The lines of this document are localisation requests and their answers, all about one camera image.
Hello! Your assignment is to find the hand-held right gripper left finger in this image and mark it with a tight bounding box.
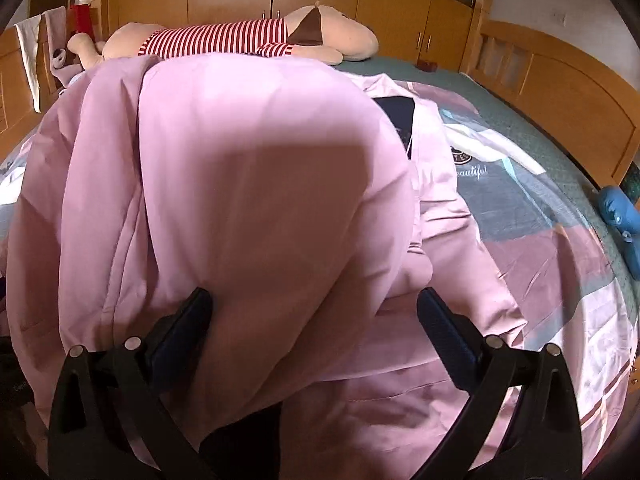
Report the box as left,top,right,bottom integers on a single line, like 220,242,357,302
47,287,216,480

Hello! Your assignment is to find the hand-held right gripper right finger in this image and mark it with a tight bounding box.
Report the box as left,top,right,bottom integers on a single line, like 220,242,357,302
417,287,583,480

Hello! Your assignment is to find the pink jacket with black stripe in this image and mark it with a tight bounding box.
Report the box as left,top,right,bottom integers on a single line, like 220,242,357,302
5,52,526,480

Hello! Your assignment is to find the printed patchwork blanket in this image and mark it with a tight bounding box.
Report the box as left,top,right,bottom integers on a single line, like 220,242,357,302
0,72,640,480

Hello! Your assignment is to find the blue plush toy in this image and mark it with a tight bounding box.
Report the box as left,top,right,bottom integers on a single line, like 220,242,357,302
597,185,640,247

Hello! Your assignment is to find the teal quilted bed sheet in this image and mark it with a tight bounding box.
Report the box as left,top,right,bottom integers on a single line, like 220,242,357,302
332,55,640,281

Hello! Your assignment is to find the wooden bed board with slats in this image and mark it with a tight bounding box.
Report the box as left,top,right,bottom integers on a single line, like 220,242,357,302
460,20,640,192

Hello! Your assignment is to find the wooden bed board with carving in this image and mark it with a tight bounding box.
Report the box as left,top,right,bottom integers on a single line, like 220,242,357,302
0,25,68,161

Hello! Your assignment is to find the large plush dog striped shirt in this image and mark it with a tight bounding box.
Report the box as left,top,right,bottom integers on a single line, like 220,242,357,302
67,5,379,70

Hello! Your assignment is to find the pink towel with bear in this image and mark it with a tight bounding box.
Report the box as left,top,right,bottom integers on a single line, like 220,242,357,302
44,7,82,92

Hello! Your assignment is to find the white cloth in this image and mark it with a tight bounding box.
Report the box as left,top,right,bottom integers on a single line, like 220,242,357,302
14,14,44,113

